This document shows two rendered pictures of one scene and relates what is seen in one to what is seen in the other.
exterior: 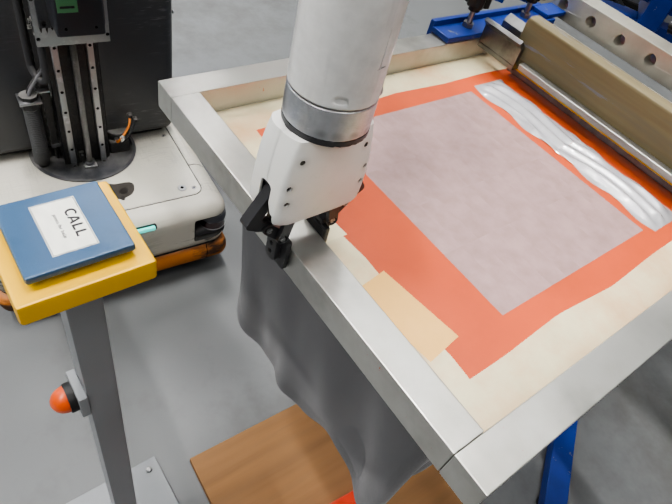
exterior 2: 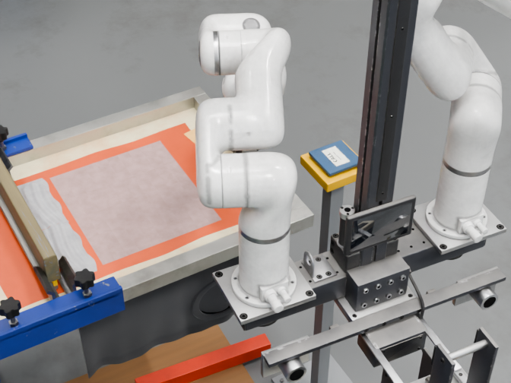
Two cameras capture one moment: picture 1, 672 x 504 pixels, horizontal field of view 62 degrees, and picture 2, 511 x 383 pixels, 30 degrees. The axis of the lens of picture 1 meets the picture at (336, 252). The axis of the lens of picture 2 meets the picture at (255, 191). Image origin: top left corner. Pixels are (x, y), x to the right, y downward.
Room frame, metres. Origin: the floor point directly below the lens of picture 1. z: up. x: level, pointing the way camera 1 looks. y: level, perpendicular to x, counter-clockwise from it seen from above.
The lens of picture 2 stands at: (2.13, 0.69, 2.50)
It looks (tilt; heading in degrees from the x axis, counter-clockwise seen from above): 42 degrees down; 200
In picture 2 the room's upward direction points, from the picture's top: straight up
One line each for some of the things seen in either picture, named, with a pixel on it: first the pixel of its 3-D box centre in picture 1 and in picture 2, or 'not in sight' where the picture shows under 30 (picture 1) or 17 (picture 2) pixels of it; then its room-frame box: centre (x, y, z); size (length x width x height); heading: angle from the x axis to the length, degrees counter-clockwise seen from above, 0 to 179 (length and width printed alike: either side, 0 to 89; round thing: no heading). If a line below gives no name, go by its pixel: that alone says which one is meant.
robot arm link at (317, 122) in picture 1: (337, 97); not in sight; (0.40, 0.04, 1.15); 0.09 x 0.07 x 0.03; 139
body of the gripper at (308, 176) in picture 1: (316, 158); not in sight; (0.39, 0.04, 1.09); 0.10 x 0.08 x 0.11; 139
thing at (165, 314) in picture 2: not in sight; (167, 301); (0.75, -0.03, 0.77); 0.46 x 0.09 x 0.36; 139
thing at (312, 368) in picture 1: (318, 336); not in sight; (0.45, -0.01, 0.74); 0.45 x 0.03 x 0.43; 49
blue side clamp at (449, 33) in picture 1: (490, 34); (52, 317); (1.04, -0.15, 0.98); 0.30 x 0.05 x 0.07; 139
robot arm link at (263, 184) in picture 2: not in sight; (259, 193); (0.94, 0.27, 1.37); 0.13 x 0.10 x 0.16; 113
